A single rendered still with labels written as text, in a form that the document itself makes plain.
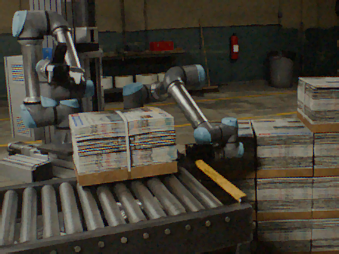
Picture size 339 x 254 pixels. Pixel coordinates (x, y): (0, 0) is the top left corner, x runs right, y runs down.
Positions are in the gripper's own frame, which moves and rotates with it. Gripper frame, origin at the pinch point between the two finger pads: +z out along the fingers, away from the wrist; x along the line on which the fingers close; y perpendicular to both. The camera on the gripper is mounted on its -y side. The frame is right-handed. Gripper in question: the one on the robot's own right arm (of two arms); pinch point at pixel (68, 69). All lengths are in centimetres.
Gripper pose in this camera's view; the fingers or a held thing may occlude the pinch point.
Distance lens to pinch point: 159.9
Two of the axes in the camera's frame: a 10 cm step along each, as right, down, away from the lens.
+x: -8.2, -0.2, -5.8
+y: -0.9, 9.9, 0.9
